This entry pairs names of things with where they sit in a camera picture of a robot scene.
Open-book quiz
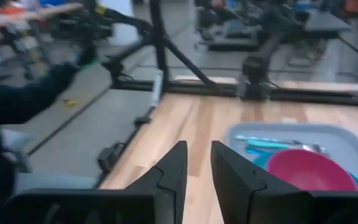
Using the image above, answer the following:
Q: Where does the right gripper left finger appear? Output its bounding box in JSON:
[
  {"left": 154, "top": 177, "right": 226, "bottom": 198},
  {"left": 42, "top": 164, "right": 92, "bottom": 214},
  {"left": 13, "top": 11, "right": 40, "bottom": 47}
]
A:
[{"left": 6, "top": 140, "right": 188, "bottom": 224}]

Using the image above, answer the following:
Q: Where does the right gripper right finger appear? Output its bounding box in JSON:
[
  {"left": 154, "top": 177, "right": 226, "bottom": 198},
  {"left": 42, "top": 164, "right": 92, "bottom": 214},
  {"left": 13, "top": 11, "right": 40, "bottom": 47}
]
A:
[{"left": 210, "top": 140, "right": 358, "bottom": 224}]

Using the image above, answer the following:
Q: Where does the blue plastic plate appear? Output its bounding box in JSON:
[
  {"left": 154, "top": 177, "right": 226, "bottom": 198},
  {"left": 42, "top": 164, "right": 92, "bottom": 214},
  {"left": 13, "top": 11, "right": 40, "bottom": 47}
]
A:
[{"left": 253, "top": 150, "right": 358, "bottom": 192}]

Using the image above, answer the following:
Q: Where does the knife with teal handle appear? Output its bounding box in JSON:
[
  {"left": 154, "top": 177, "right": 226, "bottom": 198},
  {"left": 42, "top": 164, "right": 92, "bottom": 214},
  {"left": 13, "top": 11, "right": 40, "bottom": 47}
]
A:
[{"left": 234, "top": 134, "right": 301, "bottom": 146}]

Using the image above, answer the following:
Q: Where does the spoon with teal handle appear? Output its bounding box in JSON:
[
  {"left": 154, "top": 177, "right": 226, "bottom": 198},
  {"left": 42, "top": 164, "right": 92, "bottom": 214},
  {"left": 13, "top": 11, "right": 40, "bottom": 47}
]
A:
[{"left": 245, "top": 138, "right": 326, "bottom": 154}]

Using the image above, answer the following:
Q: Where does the pink plastic bowl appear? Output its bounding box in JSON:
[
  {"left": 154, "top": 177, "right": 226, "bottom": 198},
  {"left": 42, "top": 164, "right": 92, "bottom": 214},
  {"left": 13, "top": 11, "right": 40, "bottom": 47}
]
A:
[{"left": 265, "top": 148, "right": 358, "bottom": 192}]

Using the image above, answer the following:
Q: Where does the person's forearm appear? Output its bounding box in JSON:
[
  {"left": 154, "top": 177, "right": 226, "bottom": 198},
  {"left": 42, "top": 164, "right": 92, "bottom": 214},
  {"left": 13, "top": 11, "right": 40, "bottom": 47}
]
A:
[{"left": 0, "top": 2, "right": 84, "bottom": 31}]

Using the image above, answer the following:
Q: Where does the grey plastic tray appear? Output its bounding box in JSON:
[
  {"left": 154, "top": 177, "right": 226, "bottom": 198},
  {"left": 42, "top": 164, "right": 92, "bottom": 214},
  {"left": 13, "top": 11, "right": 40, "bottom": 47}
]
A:
[{"left": 226, "top": 121, "right": 358, "bottom": 192}]

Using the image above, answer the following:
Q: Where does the black table clamp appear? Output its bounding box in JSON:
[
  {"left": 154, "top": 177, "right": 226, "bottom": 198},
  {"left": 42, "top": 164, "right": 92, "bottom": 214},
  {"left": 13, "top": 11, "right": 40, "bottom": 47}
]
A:
[
  {"left": 134, "top": 115, "right": 152, "bottom": 127},
  {"left": 97, "top": 142, "right": 126, "bottom": 172}
]

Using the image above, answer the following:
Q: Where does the silver aluminium bracket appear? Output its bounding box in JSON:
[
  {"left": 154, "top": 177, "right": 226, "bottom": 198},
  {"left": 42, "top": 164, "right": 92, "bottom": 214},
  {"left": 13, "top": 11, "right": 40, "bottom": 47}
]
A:
[{"left": 150, "top": 72, "right": 165, "bottom": 108}]

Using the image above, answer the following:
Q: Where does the black table border rail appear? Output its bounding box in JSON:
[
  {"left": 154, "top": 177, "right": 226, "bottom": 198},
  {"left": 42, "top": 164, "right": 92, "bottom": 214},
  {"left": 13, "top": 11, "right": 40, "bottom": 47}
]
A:
[{"left": 96, "top": 78, "right": 358, "bottom": 188}]

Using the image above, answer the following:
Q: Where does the black aluminium frame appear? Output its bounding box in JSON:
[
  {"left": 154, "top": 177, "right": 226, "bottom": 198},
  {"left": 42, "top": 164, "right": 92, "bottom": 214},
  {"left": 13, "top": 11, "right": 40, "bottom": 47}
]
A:
[{"left": 102, "top": 0, "right": 221, "bottom": 95}]

